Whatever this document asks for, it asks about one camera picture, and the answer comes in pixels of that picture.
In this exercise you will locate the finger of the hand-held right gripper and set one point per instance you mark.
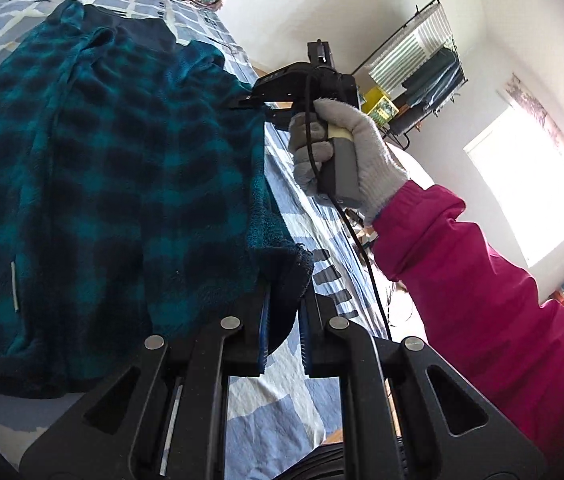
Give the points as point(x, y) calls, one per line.
point(249, 102)
point(279, 117)

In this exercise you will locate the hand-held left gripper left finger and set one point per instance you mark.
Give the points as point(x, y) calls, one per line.
point(262, 332)

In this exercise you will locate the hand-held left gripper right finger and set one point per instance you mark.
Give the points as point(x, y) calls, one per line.
point(305, 340)

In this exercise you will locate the teal plaid fleece jacket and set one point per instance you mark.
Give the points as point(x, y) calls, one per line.
point(112, 160)

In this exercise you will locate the person's right forearm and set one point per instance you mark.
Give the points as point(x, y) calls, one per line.
point(461, 285)

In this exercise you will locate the black metal clothes rack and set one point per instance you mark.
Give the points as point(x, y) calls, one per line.
point(411, 120)

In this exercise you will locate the person's right hand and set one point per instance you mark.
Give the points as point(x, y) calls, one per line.
point(376, 160)

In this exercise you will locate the bed with blue checked sheet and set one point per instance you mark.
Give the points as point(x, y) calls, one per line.
point(287, 395)

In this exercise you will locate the yellow box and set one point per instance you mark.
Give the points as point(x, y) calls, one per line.
point(379, 105)

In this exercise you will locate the white striped hanging cloth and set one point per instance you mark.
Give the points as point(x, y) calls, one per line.
point(411, 50)

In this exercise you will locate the dark blue hanging garment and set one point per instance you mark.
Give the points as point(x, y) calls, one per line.
point(421, 87)

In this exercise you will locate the dark green hanging garment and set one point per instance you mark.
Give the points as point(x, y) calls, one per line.
point(444, 62)

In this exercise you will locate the floral curtain valance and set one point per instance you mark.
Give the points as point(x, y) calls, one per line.
point(531, 102)

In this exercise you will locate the window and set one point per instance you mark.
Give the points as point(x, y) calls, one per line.
point(526, 180)

